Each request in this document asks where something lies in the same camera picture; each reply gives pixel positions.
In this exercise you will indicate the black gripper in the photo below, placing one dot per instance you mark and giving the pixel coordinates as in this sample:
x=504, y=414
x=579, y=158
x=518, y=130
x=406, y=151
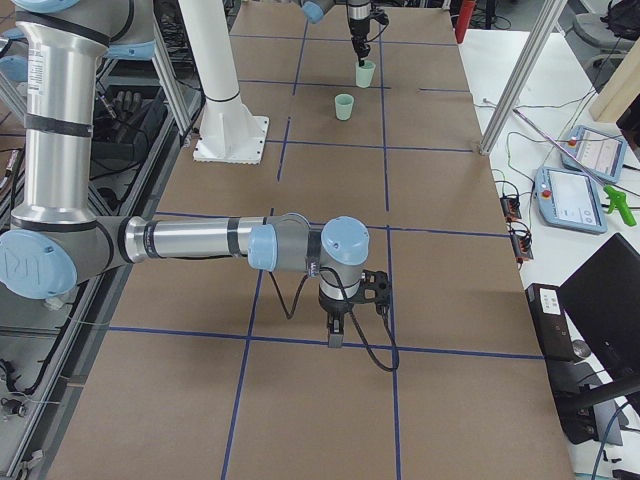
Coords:
x=358, y=25
x=334, y=307

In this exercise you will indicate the green cup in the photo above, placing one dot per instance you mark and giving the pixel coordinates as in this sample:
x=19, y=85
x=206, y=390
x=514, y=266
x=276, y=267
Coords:
x=364, y=75
x=343, y=104

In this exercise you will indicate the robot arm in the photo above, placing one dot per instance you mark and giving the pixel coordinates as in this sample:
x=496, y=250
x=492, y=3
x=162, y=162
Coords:
x=55, y=242
x=316, y=10

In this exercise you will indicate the near orange terminal block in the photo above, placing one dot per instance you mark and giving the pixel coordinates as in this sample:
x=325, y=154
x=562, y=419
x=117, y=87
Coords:
x=521, y=240

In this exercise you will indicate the orange terminal block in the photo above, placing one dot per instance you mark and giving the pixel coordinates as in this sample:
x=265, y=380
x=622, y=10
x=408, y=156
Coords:
x=510, y=205
x=521, y=240

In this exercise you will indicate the far orange terminal block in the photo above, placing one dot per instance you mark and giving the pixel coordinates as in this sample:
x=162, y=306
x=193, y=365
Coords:
x=510, y=205

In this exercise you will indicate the black computer box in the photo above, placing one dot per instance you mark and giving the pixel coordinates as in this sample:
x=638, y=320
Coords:
x=551, y=326

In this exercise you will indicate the far teach pendant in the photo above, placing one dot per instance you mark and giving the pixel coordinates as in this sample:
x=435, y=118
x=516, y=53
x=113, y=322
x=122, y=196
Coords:
x=601, y=152

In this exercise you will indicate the teach pendant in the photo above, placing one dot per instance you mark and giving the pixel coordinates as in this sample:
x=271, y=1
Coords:
x=601, y=152
x=569, y=200

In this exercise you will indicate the near teach pendant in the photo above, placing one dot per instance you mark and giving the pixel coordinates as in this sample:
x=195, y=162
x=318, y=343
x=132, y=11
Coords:
x=569, y=200

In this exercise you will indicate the black monitor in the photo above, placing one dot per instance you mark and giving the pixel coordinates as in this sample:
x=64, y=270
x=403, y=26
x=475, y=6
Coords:
x=602, y=300

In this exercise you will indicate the green plastic tool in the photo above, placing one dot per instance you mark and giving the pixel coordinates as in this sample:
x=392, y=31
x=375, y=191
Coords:
x=618, y=202

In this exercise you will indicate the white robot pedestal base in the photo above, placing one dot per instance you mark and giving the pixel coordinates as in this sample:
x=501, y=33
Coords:
x=228, y=131

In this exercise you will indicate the aluminium frame post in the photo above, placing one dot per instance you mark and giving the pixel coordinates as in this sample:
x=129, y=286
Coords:
x=535, y=43

